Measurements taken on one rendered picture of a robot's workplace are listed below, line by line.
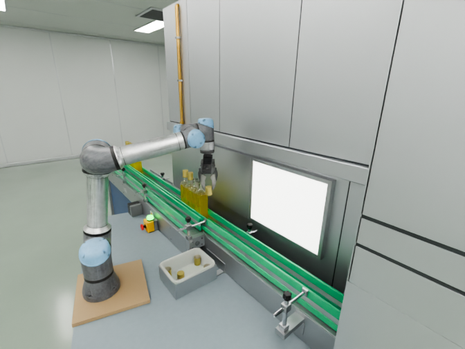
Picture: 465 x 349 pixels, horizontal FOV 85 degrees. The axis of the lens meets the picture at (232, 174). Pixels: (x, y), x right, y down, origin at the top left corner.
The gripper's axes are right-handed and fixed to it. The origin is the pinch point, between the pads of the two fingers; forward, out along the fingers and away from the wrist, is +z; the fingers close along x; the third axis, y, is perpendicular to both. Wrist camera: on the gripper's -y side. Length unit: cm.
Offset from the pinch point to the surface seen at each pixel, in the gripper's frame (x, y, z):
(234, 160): -13.8, 6.5, -12.6
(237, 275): -13.2, -25.4, 34.5
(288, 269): -34, -37, 23
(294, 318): -31, -55, 29
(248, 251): -17.7, -27.8, 19.5
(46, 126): 377, 464, 28
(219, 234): -4.8, -9.6, 21.6
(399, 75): -36, -80, -51
